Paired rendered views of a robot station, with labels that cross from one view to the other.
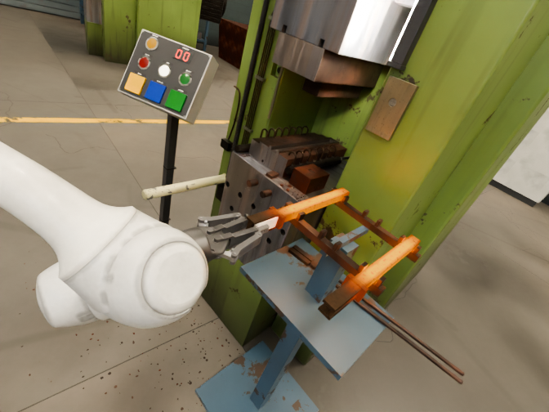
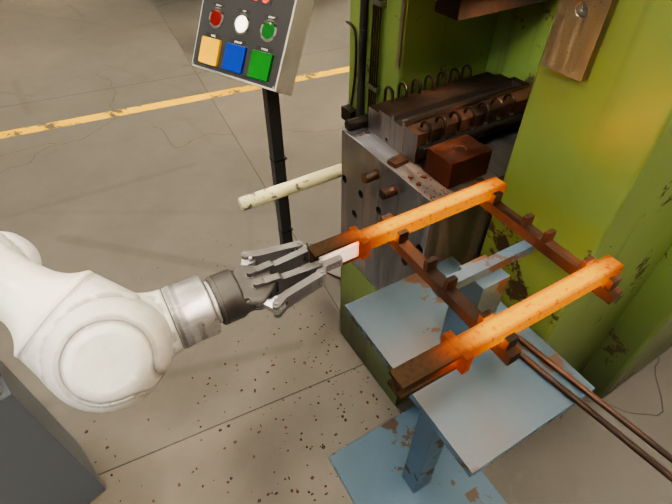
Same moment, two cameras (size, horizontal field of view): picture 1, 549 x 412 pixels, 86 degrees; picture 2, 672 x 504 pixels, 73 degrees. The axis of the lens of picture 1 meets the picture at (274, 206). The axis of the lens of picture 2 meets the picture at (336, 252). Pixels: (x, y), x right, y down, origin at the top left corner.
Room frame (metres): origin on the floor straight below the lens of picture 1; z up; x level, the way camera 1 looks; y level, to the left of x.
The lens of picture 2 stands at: (0.08, -0.19, 1.52)
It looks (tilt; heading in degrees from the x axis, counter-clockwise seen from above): 44 degrees down; 24
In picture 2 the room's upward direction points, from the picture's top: straight up
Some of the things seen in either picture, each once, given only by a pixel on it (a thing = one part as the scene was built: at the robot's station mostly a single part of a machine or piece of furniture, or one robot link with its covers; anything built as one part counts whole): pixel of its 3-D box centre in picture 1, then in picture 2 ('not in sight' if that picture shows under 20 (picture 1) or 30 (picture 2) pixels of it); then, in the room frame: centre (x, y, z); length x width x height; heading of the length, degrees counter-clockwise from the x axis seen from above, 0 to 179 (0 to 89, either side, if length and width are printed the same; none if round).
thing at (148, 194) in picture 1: (189, 185); (300, 183); (1.19, 0.42, 0.62); 0.44 x 0.05 x 0.05; 145
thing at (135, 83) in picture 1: (136, 83); (210, 51); (1.21, 0.72, 1.01); 0.07 x 0.05 x 0.07; 80
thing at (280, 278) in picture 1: (316, 293); (459, 346); (0.66, -0.21, 0.75); 0.40 x 0.30 x 0.02; 54
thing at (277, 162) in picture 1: (301, 150); (454, 109); (1.23, -0.03, 0.96); 0.42 x 0.20 x 0.09; 145
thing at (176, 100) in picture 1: (176, 100); (261, 66); (1.17, 0.52, 1.01); 0.07 x 0.05 x 0.07; 80
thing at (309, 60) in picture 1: (332, 62); not in sight; (1.23, -0.03, 1.32); 0.42 x 0.20 x 0.10; 145
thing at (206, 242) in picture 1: (204, 244); (243, 289); (0.42, 0.10, 1.02); 0.09 x 0.08 x 0.07; 144
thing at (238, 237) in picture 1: (236, 238); (289, 279); (0.47, 0.05, 1.02); 0.11 x 0.01 x 0.04; 139
